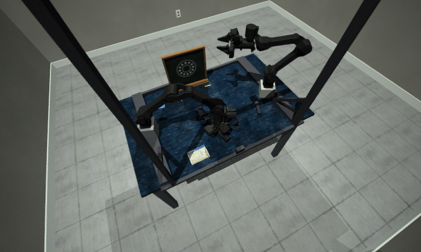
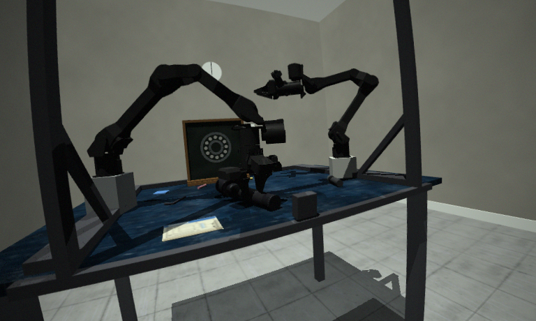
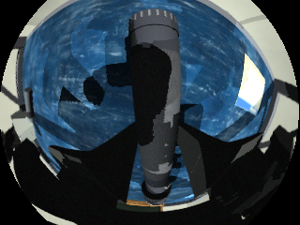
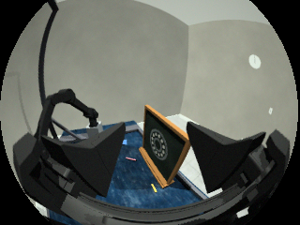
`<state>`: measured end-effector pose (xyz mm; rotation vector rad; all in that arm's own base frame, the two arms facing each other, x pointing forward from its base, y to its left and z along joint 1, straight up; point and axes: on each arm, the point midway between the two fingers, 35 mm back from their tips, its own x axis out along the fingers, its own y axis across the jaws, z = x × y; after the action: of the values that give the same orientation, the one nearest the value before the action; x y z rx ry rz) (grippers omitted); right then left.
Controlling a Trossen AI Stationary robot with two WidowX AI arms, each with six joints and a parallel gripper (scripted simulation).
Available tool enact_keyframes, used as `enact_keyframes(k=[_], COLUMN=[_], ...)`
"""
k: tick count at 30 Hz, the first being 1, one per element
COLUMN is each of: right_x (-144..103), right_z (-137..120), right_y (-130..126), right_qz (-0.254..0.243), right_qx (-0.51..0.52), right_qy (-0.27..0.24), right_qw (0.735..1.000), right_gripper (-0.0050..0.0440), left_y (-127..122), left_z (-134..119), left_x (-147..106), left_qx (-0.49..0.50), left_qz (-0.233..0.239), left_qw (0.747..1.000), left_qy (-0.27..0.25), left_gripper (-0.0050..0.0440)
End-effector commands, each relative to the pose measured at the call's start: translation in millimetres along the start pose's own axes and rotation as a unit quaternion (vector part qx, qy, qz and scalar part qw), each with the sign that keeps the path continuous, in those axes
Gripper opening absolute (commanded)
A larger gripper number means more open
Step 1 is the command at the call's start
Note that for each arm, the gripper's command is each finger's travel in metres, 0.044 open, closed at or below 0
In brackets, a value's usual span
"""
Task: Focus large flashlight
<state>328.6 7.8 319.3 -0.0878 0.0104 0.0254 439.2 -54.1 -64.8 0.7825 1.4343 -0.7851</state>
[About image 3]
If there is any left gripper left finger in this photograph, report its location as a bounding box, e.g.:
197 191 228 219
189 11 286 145
48 122 138 203

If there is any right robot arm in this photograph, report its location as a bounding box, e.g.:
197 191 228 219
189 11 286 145
1 123 21 164

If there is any black metal support frame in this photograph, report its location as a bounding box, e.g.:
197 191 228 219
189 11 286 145
1 37 299 149

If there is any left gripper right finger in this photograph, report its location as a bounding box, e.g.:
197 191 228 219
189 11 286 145
177 120 263 199

